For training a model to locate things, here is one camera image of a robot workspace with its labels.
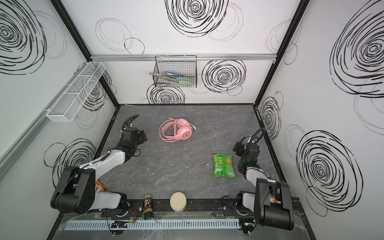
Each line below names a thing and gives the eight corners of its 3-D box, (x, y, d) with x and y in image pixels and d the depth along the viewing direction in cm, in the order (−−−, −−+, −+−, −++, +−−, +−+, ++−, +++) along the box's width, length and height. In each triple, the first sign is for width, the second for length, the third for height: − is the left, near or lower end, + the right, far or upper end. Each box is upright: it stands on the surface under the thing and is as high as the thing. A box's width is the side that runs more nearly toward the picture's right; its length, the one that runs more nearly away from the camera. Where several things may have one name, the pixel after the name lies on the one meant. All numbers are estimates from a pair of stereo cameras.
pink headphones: (158, 142, 100) (156, 135, 93) (161, 124, 110) (159, 116, 103) (195, 142, 100) (195, 135, 93) (195, 124, 110) (195, 116, 103)
